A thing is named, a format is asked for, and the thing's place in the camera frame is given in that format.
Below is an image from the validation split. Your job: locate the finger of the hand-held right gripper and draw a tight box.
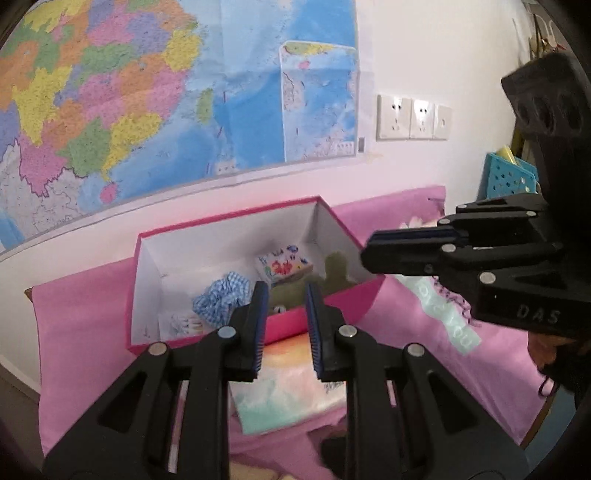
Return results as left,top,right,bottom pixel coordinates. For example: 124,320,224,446
360,242,565,288
369,194,550,247

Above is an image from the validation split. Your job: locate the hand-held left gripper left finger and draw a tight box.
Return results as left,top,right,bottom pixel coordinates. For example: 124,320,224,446
42,281,271,480

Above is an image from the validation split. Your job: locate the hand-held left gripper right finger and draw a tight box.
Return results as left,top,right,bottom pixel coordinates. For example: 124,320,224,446
305,281,529,480

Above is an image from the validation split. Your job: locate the pink cardboard box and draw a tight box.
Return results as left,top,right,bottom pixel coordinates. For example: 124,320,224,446
126,196,386,356

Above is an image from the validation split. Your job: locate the blue gingham scrunchie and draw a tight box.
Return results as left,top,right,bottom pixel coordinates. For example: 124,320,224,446
193,272,252,330

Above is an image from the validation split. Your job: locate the green turtle plush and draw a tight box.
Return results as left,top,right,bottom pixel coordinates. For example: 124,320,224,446
270,251,365,317

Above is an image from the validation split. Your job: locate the floral pocket tissue pack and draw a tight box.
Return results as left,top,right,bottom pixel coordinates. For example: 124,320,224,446
256,244,315,288

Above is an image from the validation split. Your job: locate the pastel tissue pack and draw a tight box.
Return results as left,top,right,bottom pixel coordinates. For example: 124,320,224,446
228,330,349,437

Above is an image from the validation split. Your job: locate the person's right hand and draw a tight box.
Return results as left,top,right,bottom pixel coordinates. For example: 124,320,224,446
529,332,578,374

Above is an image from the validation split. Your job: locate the blue plastic basket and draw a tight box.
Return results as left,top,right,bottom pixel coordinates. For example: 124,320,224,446
478,152,541,201

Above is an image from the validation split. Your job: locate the yellow item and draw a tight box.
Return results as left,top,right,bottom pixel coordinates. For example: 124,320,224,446
496,145,522,167

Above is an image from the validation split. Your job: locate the pink printed sheet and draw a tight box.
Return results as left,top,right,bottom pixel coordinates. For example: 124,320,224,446
25,185,555,480

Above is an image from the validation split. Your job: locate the white wall switch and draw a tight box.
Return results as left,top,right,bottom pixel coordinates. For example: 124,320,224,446
433,104,453,140

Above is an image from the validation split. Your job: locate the white wall socket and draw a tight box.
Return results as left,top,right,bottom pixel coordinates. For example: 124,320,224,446
409,98,437,140
376,93,413,141

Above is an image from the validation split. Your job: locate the colourful wall map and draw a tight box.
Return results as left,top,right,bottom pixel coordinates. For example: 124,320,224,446
0,0,370,254

